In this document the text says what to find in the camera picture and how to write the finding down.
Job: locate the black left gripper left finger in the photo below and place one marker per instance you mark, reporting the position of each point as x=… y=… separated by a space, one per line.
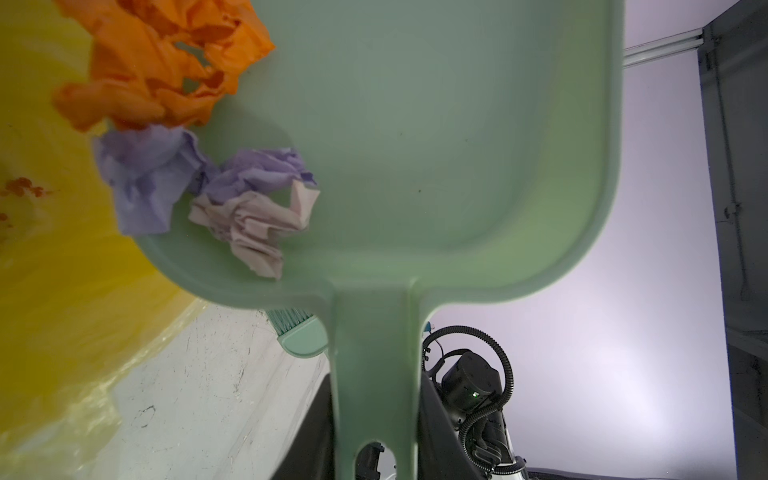
x=311 y=455

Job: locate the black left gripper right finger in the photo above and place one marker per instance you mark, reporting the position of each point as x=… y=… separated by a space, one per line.
x=440 y=455

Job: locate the green hand brush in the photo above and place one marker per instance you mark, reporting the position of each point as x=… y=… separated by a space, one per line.
x=300 y=333

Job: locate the green plastic dustpan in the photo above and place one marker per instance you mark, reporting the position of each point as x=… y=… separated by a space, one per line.
x=465 y=152

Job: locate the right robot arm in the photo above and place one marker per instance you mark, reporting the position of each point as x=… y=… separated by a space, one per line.
x=473 y=394

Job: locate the yellow lined trash bin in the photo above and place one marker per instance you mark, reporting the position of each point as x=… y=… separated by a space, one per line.
x=80 y=304

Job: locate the aluminium frame back beam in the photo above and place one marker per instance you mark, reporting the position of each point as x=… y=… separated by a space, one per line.
x=663 y=48

